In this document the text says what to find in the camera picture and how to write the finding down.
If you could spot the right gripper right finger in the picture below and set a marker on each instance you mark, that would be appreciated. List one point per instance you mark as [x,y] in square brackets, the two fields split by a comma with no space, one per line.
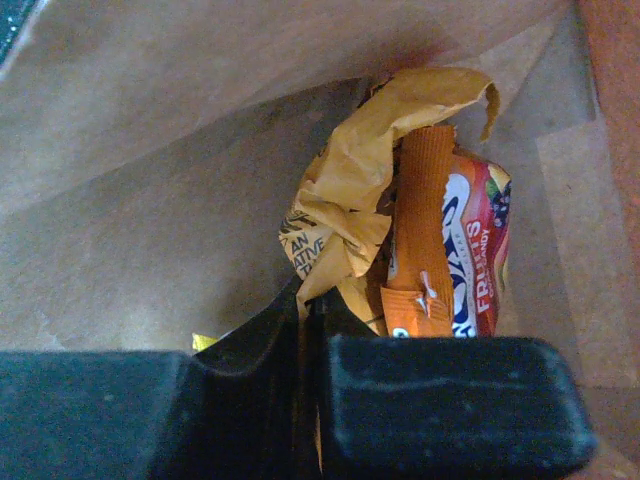
[444,408]

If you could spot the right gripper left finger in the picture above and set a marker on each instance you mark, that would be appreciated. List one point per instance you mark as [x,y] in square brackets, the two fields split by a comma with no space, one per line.
[227,412]

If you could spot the yellow snack bag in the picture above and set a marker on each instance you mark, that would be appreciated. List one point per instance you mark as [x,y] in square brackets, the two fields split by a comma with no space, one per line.
[202,342]

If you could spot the orange Kettle chips bag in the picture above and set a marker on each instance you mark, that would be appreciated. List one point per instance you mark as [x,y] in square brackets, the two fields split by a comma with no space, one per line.
[337,233]

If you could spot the Fox's fruits candy bag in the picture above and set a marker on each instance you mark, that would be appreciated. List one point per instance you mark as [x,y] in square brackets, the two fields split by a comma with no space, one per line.
[450,240]

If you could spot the red paper bag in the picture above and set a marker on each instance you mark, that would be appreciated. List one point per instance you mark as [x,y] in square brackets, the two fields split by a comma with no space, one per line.
[149,150]

